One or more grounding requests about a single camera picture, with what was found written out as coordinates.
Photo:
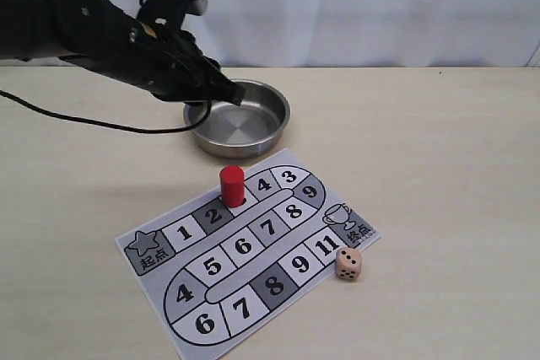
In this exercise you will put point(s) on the wooden die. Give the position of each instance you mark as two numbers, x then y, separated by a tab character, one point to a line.
348	263

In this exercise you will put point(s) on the stainless steel round bowl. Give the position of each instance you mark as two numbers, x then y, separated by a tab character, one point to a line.
248	130

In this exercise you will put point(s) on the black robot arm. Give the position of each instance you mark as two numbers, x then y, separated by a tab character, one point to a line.
79	32

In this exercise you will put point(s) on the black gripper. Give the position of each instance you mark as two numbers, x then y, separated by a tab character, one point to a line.
171	67

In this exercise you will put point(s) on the paper game board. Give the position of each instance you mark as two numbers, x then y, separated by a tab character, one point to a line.
216	274

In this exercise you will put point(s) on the red cylinder game piece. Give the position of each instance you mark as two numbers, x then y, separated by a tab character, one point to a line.
232	183

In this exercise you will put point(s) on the white curtain backdrop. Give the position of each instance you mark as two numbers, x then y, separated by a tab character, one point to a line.
367	33

